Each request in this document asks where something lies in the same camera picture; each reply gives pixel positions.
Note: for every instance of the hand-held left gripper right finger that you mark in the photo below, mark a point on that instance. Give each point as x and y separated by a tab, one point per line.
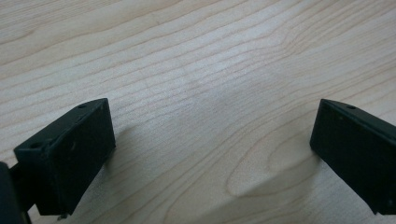
355	152

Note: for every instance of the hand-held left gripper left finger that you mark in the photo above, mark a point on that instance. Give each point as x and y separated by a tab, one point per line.
67	155

